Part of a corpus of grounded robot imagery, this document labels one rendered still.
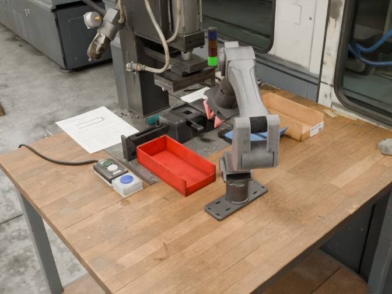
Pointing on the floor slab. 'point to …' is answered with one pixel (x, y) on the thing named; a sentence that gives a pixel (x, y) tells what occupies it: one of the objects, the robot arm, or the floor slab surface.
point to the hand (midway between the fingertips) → (213, 120)
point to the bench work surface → (278, 179)
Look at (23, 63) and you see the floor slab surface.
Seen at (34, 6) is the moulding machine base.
